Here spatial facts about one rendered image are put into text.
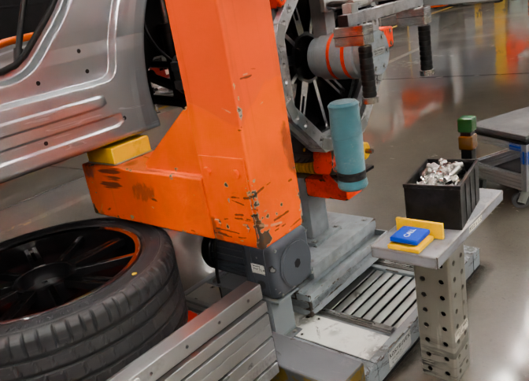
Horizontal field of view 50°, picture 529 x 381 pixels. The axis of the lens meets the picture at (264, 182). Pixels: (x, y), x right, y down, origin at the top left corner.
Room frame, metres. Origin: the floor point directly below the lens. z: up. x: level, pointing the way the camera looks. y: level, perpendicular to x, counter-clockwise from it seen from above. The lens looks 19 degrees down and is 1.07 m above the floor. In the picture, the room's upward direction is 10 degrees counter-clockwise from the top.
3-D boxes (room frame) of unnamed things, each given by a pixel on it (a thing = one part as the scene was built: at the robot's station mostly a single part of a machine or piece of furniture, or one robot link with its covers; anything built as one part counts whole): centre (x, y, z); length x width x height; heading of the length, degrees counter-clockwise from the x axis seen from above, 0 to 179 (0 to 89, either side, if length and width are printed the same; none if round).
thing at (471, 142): (1.48, -0.57, 0.59); 0.04 x 0.04 x 0.04; 47
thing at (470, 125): (1.48, -0.57, 0.64); 0.04 x 0.04 x 0.04; 47
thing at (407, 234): (1.21, -0.32, 0.47); 0.07 x 0.07 x 0.02; 47
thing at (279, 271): (1.62, 0.10, 0.26); 0.42 x 0.18 x 0.35; 47
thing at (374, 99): (1.46, -0.31, 0.83); 0.04 x 0.04 x 0.16
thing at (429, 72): (1.71, -0.54, 0.83); 0.04 x 0.04 x 0.16
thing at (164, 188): (1.51, 0.28, 0.69); 0.52 x 0.17 x 0.35; 47
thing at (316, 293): (1.84, -0.11, 0.13); 0.50 x 0.36 x 0.10; 137
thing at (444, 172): (1.35, -0.45, 0.51); 0.20 x 0.14 x 0.13; 146
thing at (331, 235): (1.86, -0.13, 0.32); 0.40 x 0.30 x 0.28; 137
